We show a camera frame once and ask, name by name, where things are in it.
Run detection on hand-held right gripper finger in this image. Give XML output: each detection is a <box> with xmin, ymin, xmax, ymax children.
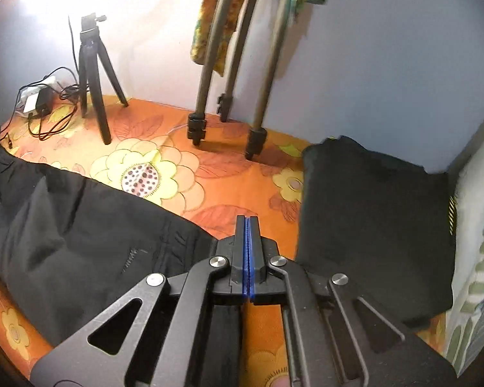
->
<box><xmin>248</xmin><ymin>215</ymin><xmax>456</xmax><ymax>387</ymax></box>
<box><xmin>30</xmin><ymin>215</ymin><xmax>251</xmax><ymax>387</ymax></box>

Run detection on black pants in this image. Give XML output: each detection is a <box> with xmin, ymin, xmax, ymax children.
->
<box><xmin>296</xmin><ymin>135</ymin><xmax>456</xmax><ymax>329</ymax></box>
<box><xmin>0</xmin><ymin>139</ymin><xmax>245</xmax><ymax>387</ymax></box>

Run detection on orange floral bedsheet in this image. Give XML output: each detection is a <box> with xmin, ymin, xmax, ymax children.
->
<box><xmin>0</xmin><ymin>94</ymin><xmax>448</xmax><ymax>387</ymax></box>

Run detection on large grey tripod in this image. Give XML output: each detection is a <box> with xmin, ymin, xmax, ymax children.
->
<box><xmin>187</xmin><ymin>0</ymin><xmax>307</xmax><ymax>160</ymax></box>

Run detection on yellow floral hanging cloth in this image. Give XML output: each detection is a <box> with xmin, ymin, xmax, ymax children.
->
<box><xmin>190</xmin><ymin>0</ymin><xmax>243</xmax><ymax>76</ymax></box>

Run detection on green leaf print pillow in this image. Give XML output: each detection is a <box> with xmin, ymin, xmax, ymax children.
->
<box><xmin>444</xmin><ymin>117</ymin><xmax>484</xmax><ymax>375</ymax></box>

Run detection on small black tripod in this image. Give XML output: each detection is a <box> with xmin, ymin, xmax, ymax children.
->
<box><xmin>79</xmin><ymin>14</ymin><xmax>129</xmax><ymax>146</ymax></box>

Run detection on black power adapter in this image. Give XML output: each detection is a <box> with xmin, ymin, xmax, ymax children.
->
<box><xmin>35</xmin><ymin>89</ymin><xmax>54</xmax><ymax>115</ymax></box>

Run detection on white power strip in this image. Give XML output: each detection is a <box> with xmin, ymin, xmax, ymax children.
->
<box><xmin>18</xmin><ymin>74</ymin><xmax>59</xmax><ymax>114</ymax></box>

